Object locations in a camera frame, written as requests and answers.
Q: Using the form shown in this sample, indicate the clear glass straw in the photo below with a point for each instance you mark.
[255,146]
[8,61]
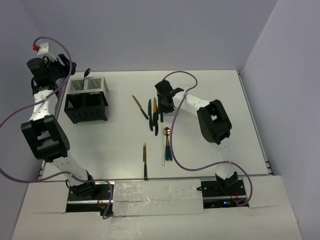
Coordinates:
[162,145]

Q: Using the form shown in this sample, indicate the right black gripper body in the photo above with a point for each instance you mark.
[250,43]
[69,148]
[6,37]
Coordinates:
[162,106]

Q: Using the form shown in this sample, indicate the gold knife near edge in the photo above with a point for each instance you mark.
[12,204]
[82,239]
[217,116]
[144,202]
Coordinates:
[145,171]

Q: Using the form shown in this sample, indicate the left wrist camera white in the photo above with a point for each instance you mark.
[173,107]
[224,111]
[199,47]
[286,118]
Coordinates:
[44,50]

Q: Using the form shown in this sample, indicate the gold spoon green handle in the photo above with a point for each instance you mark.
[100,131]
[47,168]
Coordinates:
[167,133]

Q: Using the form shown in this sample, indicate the black spoon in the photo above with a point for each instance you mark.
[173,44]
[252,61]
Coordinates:
[86,73]

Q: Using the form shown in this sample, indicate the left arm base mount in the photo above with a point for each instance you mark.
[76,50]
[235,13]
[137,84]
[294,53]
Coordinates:
[88,197]

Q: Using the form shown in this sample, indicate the black utensil caddy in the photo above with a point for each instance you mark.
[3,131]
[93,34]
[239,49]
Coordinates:
[85,107]

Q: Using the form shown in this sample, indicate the black serrated knife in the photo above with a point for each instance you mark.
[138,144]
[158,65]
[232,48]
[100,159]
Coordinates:
[150,115]

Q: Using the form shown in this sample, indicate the black knife lower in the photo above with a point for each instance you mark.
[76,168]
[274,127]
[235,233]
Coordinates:
[156,127]

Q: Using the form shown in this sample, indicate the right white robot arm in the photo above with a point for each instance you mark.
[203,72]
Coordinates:
[214,123]

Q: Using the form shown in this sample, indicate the gold knife black handle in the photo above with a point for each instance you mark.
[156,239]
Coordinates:
[155,107]

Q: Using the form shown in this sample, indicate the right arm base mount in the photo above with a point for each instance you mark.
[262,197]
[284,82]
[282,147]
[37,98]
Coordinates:
[223,193]

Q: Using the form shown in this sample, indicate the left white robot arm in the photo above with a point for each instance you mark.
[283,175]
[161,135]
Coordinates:
[44,135]

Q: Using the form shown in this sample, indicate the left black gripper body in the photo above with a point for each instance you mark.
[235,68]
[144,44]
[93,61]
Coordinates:
[55,70]

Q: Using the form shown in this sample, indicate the gold fork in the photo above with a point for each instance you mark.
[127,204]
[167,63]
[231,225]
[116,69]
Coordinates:
[161,117]

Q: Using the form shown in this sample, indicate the gold knife green handle far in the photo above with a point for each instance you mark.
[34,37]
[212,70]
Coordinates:
[140,107]

